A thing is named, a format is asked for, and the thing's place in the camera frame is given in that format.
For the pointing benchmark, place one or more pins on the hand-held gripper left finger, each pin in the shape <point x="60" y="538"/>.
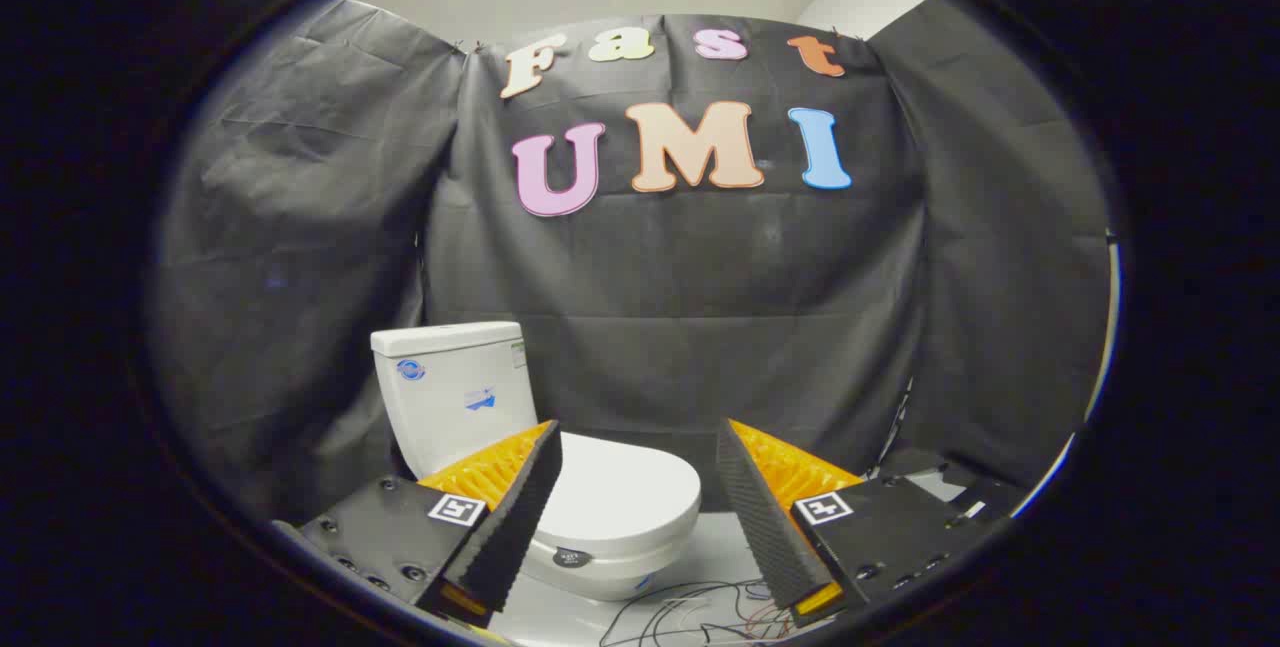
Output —
<point x="520" y="517"/>

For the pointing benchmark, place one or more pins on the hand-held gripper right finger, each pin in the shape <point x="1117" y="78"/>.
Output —
<point x="760" y="527"/>

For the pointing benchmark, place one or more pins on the white toilet lid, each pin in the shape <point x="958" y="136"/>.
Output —
<point x="620" y="497"/>

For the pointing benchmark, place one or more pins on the white ceramic toilet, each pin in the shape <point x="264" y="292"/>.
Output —
<point x="450" y="407"/>

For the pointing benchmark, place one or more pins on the dark box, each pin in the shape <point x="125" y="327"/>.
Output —
<point x="985" y="492"/>

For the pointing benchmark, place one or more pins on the black backdrop cloth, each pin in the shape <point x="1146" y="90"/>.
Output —
<point x="700" y="277"/>

